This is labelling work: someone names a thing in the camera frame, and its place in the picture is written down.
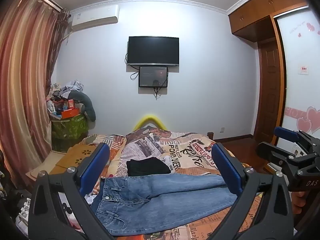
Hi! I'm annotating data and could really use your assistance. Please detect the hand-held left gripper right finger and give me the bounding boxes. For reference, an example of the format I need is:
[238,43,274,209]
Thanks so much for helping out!
[211,142,294,240]

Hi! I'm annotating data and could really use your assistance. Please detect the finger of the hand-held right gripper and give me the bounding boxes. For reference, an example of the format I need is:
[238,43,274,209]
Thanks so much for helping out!
[256,141,304,174]
[274,127,320,154]

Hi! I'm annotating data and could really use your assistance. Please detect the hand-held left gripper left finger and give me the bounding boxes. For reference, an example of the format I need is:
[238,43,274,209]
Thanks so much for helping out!
[28,142,118,240]

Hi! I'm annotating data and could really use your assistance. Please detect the blue denim pants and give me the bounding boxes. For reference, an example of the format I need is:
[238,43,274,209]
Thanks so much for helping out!
[90,174,263,236]

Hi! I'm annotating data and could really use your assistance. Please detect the person's right hand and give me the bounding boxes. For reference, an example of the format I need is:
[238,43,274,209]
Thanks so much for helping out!
[291,191,307,215]

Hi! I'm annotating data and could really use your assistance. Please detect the brown cardboard sheet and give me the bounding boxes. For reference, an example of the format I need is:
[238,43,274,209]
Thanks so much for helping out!
[55,144,100,169]

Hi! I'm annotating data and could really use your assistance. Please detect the brown wooden door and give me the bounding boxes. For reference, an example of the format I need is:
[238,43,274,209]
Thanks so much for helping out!
[256,39,282,144]

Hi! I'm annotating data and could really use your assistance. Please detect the green storage box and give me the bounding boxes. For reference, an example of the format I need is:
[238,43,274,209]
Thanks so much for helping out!
[51,114,89,153]

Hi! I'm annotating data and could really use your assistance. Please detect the beige board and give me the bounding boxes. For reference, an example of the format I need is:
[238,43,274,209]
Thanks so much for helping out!
[26,151,68,180]

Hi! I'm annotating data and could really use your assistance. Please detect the printed blanket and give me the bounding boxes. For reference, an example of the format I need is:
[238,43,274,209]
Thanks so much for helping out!
[67,127,265,240]

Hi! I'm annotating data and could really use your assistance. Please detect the black folded cloth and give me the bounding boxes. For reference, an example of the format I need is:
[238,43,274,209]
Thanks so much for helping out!
[126,158,172,177]

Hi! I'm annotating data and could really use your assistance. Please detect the orange box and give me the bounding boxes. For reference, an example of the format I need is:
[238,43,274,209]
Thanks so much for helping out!
[61,108,82,119]

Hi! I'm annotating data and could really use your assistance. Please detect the pile of clothes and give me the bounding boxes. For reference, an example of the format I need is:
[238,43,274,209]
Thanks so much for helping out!
[50,80,84,99]

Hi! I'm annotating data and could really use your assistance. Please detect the small black monitor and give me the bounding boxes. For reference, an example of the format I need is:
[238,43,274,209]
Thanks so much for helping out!
[139,66,168,88]

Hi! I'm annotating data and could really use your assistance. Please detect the striped pink curtain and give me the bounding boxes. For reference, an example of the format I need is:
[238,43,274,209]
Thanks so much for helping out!
[0,0,71,185]

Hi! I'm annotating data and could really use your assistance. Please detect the wooden overhead cabinet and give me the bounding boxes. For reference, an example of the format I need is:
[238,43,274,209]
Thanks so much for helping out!
[228,0,310,43]

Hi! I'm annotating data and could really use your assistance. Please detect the white air conditioner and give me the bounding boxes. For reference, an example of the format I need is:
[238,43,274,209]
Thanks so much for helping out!
[71,4,120,32]

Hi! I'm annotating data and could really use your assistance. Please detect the yellow curved bed rail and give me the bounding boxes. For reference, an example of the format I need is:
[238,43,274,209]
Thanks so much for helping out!
[132,115,168,132]

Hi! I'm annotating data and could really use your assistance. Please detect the black wall television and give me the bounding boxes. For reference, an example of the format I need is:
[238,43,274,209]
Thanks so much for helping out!
[126,36,180,67]

